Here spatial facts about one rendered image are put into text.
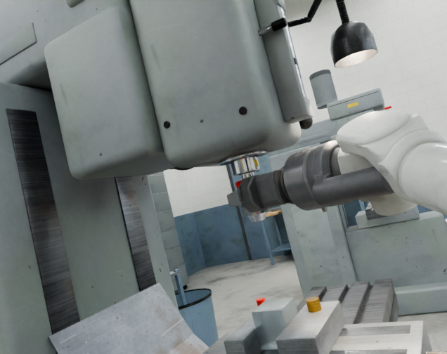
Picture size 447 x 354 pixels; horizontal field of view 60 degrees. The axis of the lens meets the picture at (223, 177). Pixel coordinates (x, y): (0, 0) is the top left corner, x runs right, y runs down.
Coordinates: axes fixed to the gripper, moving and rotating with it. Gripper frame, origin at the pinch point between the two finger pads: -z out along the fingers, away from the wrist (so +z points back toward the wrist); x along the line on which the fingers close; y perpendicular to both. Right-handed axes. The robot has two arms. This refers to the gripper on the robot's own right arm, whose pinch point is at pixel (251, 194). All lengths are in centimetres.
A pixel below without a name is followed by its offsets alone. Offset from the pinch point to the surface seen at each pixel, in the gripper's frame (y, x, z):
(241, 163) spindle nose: -5.4, 2.0, 1.3
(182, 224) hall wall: 16, -402, -610
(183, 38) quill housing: -25.4, 9.6, 3.3
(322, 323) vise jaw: 20.6, 1.9, 9.3
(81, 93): -23.8, 18.9, -14.9
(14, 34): -41, 23, -28
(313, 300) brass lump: 18.8, -2.1, 5.5
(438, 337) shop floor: 123, -223, -81
